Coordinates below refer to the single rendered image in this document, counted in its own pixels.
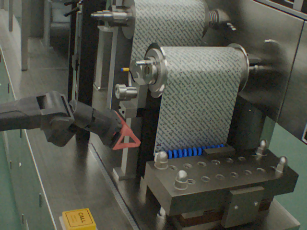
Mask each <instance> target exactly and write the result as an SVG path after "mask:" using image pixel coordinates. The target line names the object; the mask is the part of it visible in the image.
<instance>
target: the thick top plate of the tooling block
mask: <svg viewBox="0 0 307 230"><path fill-rule="evenodd" d="M256 150H257V148H254V149H243V150H236V151H235V154H234V155H232V156H224V157H216V158H209V159H206V158H205V157H204V156H203V155H195V156H187V157H179V158H171V159H168V162H167V165H168V168H167V169H166V170H159V169H157V168H155V166H154V164H155V163H156V162H155V161H148V162H147V163H146V170H145V177H144V180H145V182H146V183H147V185H148V186H149V188H150V189H151V191H152V192H153V194H154V195H155V197H156V198H157V200H158V201H159V203H160V204H161V206H162V207H163V209H164V210H165V212H166V213H167V215H168V216H173V215H178V214H184V213H189V212H194V211H200V210H205V209H210V208H215V207H222V206H225V204H226V201H227V198H228V194H229V191H230V190H235V189H240V188H246V187H249V186H255V185H261V186H262V187H263V188H264V192H263V195H262V198H267V197H272V196H276V195H281V194H287V193H291V192H294V189H295V185H296V182H297V179H298V176H299V175H298V174H297V173H296V172H295V171H294V170H293V169H291V168H290V167H289V166H288V168H287V173H279V172H277V171H276V170H275V169H274V167H275V166H276V163H277V161H278V160H279V158H278V157H277V156H276V155H275V154H273V153H272V152H271V151H270V150H269V149H268V151H267V156H259V155H257V154H256V153H255V151H256ZM181 170H185V171H186V172H187V175H188V177H187V179H188V182H187V185H188V187H187V189H186V190H178V189H176V188H175V187H174V186H173V183H174V182H175V179H176V176H177V173H178V172H179V171H181Z"/></svg>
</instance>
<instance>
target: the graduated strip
mask: <svg viewBox="0 0 307 230"><path fill-rule="evenodd" d="M87 146H88V148H89V150H90V152H91V154H92V156H93V157H94V159H95V161H96V163H97V165H98V167H99V169H100V170H101V172H102V174H103V176H104V178H105V180H106V182H107V183H108V184H109V186H110V188H111V190H112V192H113V194H114V196H115V197H116V199H117V201H118V203H119V205H120V207H121V209H122V210H123V212H124V214H125V216H126V218H127V220H128V222H129V223H130V225H131V227H132V229H133V230H142V229H141V227H140V225H139V224H138V222H137V220H136V218H135V217H134V215H133V213H132V211H131V210H130V208H129V206H128V204H127V202H126V201H125V199H124V197H123V195H122V194H121V192H120V190H119V188H118V187H117V185H116V183H115V182H114V180H113V179H112V177H111V175H110V173H109V171H108V170H107V168H106V166H105V164H104V163H103V161H102V159H101V157H100V156H99V154H98V152H97V150H96V148H95V147H94V145H93V143H89V144H87Z"/></svg>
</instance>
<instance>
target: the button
mask: <svg viewBox="0 0 307 230"><path fill-rule="evenodd" d="M62 220H63V223H64V224H65V227H66V230H96V228H95V227H96V224H95V222H94V219H93V217H92V215H91V213H90V210H89V208H84V209H78V210H72V211H66V212H63V213H62Z"/></svg>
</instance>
